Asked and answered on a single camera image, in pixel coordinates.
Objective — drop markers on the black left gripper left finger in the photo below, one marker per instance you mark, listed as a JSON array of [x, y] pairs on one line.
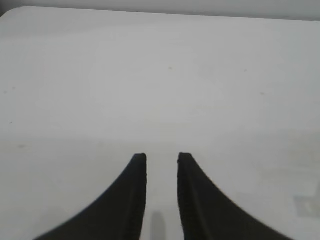
[[117, 212]]

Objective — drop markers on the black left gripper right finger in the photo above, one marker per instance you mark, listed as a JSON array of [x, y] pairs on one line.
[[205, 212]]

